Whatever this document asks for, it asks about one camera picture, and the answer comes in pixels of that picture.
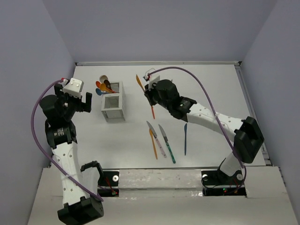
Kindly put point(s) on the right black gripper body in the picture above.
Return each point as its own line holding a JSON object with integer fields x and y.
{"x": 153, "y": 95}

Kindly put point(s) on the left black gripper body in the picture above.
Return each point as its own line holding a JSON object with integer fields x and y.
{"x": 71, "y": 103}

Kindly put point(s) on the orange plastic knife long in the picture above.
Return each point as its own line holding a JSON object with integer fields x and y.
{"x": 139, "y": 82}

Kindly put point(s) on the blue plastic spoon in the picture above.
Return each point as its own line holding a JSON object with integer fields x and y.
{"x": 100, "y": 92}

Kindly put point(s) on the red-orange plastic spoon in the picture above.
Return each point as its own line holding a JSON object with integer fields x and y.
{"x": 98, "y": 84}

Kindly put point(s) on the yellow-orange plastic spoon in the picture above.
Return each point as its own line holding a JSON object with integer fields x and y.
{"x": 103, "y": 87}

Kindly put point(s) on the steel knife green handle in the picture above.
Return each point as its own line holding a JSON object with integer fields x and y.
{"x": 167, "y": 143}

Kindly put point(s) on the beige wooden spoon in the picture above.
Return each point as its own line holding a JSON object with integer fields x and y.
{"x": 103, "y": 78}

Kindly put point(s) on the dark brown wooden spoon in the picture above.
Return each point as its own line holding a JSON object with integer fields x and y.
{"x": 108, "y": 85}

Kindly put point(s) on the blue plastic knife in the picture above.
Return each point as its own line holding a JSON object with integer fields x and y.
{"x": 185, "y": 138}

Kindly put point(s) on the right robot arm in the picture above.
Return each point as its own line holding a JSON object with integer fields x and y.
{"x": 244, "y": 134}

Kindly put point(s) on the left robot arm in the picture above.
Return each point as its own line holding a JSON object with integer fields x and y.
{"x": 81, "y": 201}

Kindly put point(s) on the orange plastic knife front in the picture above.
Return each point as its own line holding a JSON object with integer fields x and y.
{"x": 153, "y": 144}

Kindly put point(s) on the white two-compartment utensil caddy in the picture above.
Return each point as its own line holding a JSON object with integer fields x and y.
{"x": 113, "y": 104}

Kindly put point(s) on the white foam front board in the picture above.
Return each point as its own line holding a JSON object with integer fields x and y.
{"x": 174, "y": 197}

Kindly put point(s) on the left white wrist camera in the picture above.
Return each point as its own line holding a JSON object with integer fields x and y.
{"x": 73, "y": 87}

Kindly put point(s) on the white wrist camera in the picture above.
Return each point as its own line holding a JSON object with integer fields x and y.
{"x": 151, "y": 79}
{"x": 73, "y": 87}

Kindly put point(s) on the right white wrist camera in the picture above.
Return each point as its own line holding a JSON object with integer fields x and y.
{"x": 151, "y": 79}

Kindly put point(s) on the aluminium rail back edge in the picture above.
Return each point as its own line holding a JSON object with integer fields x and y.
{"x": 159, "y": 63}

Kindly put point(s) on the aluminium rail edge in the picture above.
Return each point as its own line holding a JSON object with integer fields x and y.
{"x": 159, "y": 63}
{"x": 251, "y": 108}

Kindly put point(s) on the steel knife pink handle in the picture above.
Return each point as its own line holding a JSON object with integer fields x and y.
{"x": 157, "y": 140}

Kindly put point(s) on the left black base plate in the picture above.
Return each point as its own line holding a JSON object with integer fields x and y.
{"x": 108, "y": 185}

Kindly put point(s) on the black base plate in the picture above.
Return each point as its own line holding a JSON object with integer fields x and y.
{"x": 214, "y": 184}
{"x": 108, "y": 185}

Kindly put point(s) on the aluminium rail right edge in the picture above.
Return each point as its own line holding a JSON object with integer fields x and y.
{"x": 251, "y": 108}

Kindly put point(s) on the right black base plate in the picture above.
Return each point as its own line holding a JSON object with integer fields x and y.
{"x": 214, "y": 184}

